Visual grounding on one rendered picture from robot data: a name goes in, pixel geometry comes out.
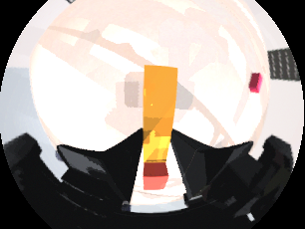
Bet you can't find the yellow bar with red block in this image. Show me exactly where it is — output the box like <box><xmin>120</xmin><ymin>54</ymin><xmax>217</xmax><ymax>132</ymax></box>
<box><xmin>142</xmin><ymin>66</ymin><xmax>177</xmax><ymax>190</ymax></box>

